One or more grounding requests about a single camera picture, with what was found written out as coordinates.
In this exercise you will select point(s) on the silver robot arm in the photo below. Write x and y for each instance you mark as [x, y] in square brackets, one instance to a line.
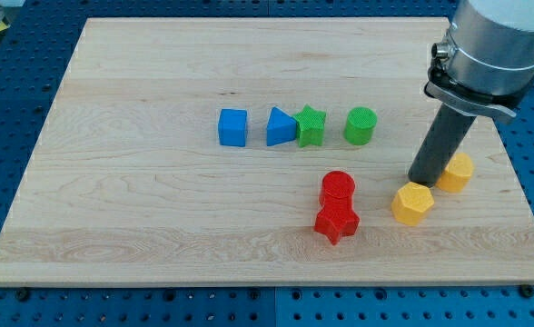
[484, 64]

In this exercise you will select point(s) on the blue triangle block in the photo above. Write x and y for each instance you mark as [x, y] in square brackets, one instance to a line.
[281, 127]

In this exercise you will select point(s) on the blue cube block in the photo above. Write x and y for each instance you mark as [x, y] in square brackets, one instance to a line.
[232, 127]

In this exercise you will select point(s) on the green star block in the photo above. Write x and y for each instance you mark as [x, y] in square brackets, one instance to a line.
[310, 125]

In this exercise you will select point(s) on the red cylinder block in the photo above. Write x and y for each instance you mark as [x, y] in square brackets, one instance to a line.
[337, 186]

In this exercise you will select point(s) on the light wooden board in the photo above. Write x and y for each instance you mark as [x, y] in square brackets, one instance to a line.
[128, 185]

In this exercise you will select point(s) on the red star block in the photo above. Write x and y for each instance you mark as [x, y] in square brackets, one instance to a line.
[336, 219]

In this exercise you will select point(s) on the green cylinder block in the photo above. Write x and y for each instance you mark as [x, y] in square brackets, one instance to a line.
[360, 125]

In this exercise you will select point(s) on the yellow hexagon block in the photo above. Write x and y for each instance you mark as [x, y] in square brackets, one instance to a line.
[412, 203]

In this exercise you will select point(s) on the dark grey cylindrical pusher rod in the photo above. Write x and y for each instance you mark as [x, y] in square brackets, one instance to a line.
[441, 142]

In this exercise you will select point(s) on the yellow heart block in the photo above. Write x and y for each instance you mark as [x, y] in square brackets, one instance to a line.
[456, 174]

